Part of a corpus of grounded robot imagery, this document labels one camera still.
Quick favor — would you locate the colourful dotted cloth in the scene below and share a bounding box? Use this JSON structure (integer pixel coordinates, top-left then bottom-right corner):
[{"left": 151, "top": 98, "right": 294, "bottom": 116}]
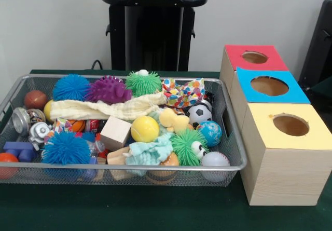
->
[{"left": 161, "top": 77, "right": 206, "bottom": 110}]

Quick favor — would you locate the green spiky ball white nub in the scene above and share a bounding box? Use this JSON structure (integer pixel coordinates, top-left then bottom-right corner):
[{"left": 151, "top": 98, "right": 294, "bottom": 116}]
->
[{"left": 125, "top": 70, "right": 163, "bottom": 98}]

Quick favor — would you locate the shallow mesh bin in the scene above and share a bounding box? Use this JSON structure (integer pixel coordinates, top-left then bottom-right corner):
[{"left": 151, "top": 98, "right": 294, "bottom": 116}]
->
[{"left": 0, "top": 74, "right": 247, "bottom": 187}]

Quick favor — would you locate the wooden box with three holes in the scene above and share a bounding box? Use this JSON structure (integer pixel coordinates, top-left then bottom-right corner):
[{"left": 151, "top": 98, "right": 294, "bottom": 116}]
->
[{"left": 219, "top": 44, "right": 332, "bottom": 206}]

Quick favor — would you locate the yellow tennis ball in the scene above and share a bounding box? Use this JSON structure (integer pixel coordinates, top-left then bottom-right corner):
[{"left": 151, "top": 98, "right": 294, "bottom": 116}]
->
[{"left": 130, "top": 116, "right": 160, "bottom": 143}]

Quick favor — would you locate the black and white soccer ball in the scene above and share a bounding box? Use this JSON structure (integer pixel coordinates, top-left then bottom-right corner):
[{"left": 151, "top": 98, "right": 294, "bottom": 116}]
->
[{"left": 186, "top": 103, "right": 213, "bottom": 130}]

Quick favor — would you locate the green spiky ball with eyes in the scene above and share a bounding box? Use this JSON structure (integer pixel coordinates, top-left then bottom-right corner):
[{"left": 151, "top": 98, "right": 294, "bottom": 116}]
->
[{"left": 170, "top": 129, "right": 210, "bottom": 167}]

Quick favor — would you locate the mint green cloth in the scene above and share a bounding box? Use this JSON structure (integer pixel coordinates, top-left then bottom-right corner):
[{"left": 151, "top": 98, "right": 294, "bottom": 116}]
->
[{"left": 126, "top": 132, "right": 175, "bottom": 177}]

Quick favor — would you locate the blue globe ball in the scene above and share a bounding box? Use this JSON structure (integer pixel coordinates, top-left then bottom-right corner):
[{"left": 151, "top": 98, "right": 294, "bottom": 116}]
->
[{"left": 196, "top": 120, "right": 223, "bottom": 147}]

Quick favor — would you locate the purple spiky toy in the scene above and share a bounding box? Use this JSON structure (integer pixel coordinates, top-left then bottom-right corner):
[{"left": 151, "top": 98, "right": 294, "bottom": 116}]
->
[{"left": 84, "top": 75, "right": 133, "bottom": 105}]

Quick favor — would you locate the cream muslin cloth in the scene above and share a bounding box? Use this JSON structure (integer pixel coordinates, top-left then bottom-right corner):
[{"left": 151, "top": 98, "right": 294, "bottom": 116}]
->
[{"left": 49, "top": 93, "right": 168, "bottom": 121}]

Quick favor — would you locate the blue spiky ball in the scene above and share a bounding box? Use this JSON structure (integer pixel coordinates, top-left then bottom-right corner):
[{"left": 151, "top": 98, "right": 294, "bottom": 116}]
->
[
  {"left": 41, "top": 131, "right": 92, "bottom": 166},
  {"left": 52, "top": 74, "right": 91, "bottom": 102}
]

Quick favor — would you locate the dark green table cloth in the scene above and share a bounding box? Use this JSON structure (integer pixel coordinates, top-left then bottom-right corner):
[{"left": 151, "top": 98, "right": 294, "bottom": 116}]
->
[{"left": 0, "top": 69, "right": 332, "bottom": 231}]

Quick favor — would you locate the dark green side-table cloth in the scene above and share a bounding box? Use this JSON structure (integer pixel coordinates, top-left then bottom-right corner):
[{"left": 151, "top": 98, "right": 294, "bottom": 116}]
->
[{"left": 310, "top": 76, "right": 332, "bottom": 92}]

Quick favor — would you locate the black upright panel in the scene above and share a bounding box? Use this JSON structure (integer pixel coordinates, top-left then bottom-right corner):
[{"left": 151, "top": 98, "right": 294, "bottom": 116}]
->
[{"left": 298, "top": 0, "right": 332, "bottom": 86}]

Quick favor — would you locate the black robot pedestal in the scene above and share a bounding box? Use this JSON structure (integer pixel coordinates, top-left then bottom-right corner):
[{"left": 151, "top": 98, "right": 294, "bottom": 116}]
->
[{"left": 100, "top": 0, "right": 208, "bottom": 72}]

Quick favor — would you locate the black cable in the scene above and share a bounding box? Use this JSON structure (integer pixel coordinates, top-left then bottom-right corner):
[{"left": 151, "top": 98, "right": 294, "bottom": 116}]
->
[{"left": 91, "top": 59, "right": 104, "bottom": 71}]

